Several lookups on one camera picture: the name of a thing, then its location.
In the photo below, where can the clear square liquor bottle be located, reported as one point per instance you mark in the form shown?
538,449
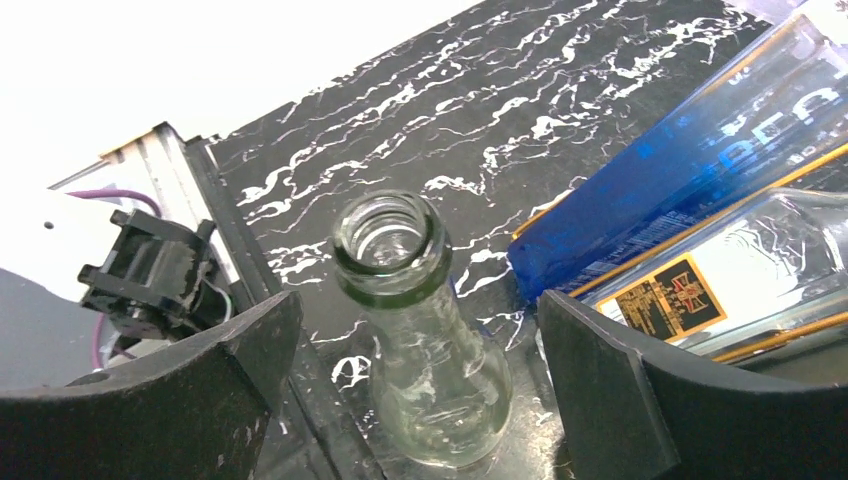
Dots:
767,272

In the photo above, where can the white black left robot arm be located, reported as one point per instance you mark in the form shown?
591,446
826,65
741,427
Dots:
153,274

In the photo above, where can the blue tall glass bottle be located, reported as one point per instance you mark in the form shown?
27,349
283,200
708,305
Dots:
777,110

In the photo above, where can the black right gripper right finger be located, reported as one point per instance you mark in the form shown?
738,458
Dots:
635,407

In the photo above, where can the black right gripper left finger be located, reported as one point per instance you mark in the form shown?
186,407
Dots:
196,409

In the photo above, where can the clear tall bottle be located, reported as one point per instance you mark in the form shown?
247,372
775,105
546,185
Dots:
442,391

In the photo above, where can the gold wire wine rack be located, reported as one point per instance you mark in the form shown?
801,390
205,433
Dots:
714,230

